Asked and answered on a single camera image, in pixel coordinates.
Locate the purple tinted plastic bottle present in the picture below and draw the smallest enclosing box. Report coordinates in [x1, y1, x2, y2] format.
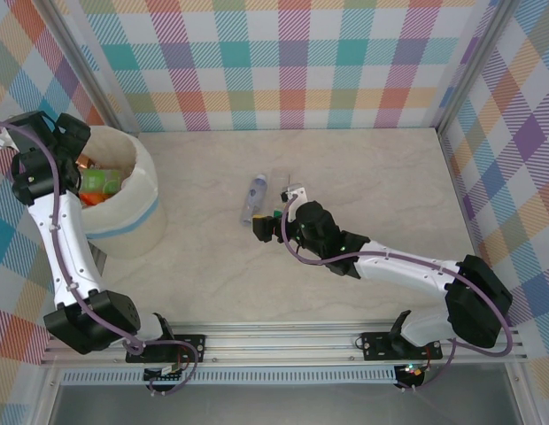
[239, 173, 269, 228]

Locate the green label plastic bottle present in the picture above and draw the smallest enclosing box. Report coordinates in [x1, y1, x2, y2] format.
[81, 169, 121, 195]

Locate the tall clear bottle green neck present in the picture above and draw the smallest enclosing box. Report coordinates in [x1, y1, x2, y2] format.
[269, 166, 298, 219]

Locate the white bin with blue stripe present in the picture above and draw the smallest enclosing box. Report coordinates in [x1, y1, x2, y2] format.
[77, 125, 167, 260]

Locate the grey metal shelf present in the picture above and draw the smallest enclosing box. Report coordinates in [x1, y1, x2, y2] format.
[48, 382, 523, 425]

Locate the right circuit board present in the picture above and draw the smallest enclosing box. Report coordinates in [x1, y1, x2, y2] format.
[396, 362, 426, 382]

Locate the circuit board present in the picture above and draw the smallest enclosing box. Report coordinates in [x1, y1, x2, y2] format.
[143, 365, 183, 383]
[396, 362, 426, 382]

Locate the left circuit board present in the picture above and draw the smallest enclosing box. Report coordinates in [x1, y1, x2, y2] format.
[143, 365, 183, 383]

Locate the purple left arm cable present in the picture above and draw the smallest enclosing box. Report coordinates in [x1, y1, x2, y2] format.
[0, 120, 200, 398]

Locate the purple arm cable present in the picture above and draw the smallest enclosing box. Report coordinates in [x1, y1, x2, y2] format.
[0, 120, 200, 398]
[281, 194, 514, 393]

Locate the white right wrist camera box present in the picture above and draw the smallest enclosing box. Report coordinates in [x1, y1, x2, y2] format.
[280, 185, 310, 222]

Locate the aluminium frame post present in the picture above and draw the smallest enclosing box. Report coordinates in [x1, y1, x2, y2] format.
[43, 0, 141, 141]

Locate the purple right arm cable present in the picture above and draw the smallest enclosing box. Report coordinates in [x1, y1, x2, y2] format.
[281, 194, 514, 393]

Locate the aluminium mounting rail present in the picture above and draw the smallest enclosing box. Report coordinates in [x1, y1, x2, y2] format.
[39, 321, 528, 367]

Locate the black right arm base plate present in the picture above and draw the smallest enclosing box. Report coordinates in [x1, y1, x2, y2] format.
[360, 331, 444, 362]

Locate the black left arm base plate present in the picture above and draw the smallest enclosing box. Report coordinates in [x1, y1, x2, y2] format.
[126, 334, 207, 364]

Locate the slotted grey cable duct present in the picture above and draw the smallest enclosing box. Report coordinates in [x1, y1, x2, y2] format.
[61, 369, 398, 385]

